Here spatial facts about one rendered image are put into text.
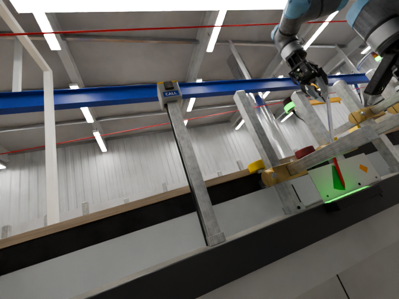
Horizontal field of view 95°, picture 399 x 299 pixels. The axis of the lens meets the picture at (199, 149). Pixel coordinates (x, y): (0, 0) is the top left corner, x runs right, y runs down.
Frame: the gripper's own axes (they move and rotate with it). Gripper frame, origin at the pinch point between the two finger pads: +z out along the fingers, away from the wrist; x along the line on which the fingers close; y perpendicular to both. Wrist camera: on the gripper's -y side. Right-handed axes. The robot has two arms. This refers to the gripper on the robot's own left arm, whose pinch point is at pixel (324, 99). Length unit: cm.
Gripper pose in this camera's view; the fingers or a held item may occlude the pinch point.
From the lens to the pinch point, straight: 80.8
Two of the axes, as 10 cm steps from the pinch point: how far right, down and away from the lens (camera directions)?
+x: 4.9, -4.4, -7.5
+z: 2.8, 9.0, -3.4
